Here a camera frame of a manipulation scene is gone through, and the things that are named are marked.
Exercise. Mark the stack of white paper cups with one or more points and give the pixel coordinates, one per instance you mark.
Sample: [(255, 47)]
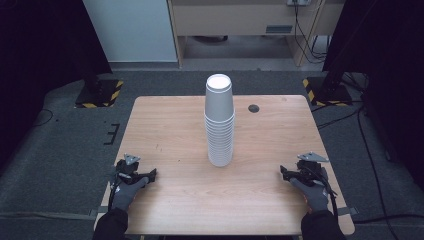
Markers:
[(219, 126)]

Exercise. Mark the person's right hand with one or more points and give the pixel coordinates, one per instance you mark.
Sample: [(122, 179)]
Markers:
[(315, 196)]

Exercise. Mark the light wooden desk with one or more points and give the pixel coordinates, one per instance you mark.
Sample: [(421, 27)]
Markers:
[(233, 20)]

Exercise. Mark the black stand base striped edge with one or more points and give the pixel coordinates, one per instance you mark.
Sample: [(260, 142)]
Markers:
[(328, 95), (100, 95)]

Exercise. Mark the person's left hand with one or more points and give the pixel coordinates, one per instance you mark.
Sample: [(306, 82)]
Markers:
[(126, 195)]

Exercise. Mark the black table grommet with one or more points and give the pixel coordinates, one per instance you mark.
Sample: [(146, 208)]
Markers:
[(253, 108)]

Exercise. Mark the black curtain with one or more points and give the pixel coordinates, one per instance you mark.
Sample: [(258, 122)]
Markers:
[(390, 50), (43, 50)]

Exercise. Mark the grey floor tape strip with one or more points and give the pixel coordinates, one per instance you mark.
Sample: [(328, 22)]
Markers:
[(50, 215)]

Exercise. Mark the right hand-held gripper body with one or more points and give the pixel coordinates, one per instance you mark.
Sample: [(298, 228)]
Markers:
[(310, 168)]

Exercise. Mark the white cabinet panel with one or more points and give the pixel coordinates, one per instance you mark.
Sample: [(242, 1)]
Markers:
[(133, 30)]

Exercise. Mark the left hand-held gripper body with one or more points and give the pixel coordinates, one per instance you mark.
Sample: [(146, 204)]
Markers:
[(128, 168)]

